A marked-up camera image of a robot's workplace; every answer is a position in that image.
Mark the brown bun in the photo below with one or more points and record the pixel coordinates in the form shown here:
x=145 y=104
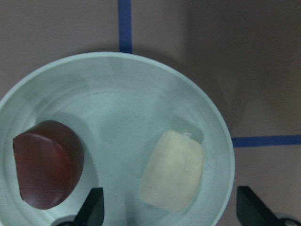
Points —
x=49 y=161

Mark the white bun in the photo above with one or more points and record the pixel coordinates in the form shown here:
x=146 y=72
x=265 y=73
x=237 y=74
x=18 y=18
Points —
x=173 y=172

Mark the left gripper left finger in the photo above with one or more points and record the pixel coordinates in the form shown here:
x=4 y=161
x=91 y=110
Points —
x=92 y=211

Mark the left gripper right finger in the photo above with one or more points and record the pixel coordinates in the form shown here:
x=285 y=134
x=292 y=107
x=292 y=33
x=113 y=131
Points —
x=251 y=211

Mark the light green plate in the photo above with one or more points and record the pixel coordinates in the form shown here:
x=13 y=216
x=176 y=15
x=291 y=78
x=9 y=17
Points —
x=119 y=105

